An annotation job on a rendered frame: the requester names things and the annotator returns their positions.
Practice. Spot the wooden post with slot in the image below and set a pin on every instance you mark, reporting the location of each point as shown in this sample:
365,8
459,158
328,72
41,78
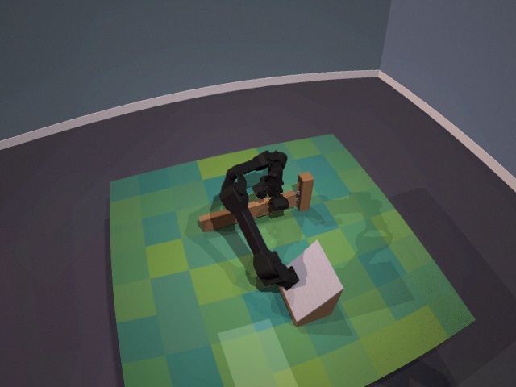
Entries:
305,186

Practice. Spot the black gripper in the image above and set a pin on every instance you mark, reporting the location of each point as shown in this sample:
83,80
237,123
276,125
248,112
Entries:
278,202

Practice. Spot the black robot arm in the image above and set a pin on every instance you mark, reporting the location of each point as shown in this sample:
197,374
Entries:
235,198

